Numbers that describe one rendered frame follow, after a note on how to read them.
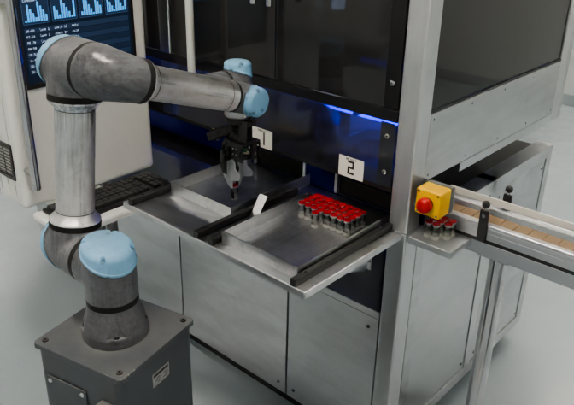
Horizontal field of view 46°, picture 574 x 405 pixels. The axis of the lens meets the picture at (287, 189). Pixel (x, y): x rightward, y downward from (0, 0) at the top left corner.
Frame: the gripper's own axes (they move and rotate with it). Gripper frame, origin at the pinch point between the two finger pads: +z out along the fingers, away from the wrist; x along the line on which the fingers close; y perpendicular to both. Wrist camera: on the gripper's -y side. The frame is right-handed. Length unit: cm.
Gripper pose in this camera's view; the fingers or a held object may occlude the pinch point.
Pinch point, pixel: (232, 181)
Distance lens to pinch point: 192.9
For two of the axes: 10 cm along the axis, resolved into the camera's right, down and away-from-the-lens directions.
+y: 7.5, 2.9, -6.0
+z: -0.3, 9.1, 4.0
